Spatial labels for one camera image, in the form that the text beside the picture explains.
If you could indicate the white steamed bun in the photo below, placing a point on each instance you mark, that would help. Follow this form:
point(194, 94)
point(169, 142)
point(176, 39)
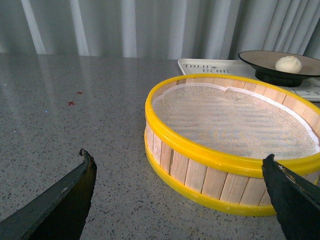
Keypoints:
point(288, 64)

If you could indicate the white bear-print tray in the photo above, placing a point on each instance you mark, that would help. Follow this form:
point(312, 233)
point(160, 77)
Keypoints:
point(309, 89)

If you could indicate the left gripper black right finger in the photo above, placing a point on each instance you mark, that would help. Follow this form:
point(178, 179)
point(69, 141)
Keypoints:
point(295, 200)

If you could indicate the beige plate with black rim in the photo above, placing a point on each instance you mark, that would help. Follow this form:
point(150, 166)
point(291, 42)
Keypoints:
point(264, 64)

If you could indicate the grey pleated curtain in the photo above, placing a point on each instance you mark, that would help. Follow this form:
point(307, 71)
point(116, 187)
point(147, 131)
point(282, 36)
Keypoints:
point(161, 29)

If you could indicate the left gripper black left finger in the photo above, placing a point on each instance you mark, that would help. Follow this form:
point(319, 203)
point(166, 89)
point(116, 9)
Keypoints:
point(60, 212)

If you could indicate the yellow-rimmed wooden steamer basket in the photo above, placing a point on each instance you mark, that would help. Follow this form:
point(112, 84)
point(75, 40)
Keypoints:
point(222, 181)

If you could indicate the white mesh steamer cloth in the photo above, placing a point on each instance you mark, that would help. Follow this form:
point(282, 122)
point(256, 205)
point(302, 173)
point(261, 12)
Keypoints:
point(235, 121)

